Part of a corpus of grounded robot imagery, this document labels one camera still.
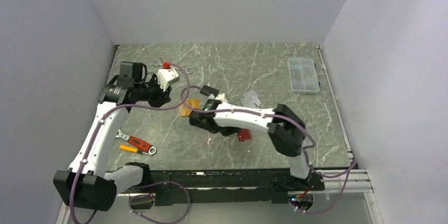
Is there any purple cable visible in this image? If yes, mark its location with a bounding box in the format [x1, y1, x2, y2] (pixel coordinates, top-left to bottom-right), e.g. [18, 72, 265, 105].
[180, 86, 358, 215]
[69, 62, 191, 224]

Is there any stack of silver cards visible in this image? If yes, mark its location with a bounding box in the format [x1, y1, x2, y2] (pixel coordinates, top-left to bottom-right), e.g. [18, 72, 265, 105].
[240, 90, 262, 108]

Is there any silver open-end wrench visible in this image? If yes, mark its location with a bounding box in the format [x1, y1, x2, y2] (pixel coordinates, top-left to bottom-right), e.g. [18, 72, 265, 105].
[153, 58, 194, 74]

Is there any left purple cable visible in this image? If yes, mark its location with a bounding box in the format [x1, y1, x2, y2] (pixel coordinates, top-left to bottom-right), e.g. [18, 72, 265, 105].
[69, 62, 191, 224]

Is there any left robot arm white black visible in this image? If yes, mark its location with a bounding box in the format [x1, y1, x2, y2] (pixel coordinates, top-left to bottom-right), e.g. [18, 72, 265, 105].
[53, 62, 179, 211]

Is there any clear plastic compartment box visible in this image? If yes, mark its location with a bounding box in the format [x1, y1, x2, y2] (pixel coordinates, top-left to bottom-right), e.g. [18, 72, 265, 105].
[287, 57, 320, 94]

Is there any orange handled small screwdriver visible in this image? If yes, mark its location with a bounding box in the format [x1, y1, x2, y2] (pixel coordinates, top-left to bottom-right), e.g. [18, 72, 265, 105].
[119, 145, 143, 154]

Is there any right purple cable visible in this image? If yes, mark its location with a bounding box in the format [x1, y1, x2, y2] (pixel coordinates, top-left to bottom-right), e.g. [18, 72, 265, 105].
[180, 86, 358, 215]

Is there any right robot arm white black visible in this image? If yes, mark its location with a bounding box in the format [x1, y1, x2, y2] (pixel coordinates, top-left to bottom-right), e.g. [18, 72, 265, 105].
[189, 99, 312, 190]

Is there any red leather card holder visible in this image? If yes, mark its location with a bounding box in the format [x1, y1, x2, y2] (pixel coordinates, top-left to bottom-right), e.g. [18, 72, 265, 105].
[237, 129, 252, 142]

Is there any red handled adjustable wrench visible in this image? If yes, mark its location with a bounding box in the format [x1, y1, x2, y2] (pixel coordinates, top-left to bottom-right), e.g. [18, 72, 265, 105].
[115, 129, 157, 155]

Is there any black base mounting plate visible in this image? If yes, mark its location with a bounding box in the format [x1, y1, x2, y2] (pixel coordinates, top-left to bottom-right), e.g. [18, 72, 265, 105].
[125, 168, 325, 206]

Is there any aluminium rail frame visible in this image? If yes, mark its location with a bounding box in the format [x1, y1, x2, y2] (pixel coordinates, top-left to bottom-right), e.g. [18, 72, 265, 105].
[55, 171, 384, 224]

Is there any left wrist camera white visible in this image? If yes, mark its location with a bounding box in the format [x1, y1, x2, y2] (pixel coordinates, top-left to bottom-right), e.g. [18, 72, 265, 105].
[156, 62, 179, 92]

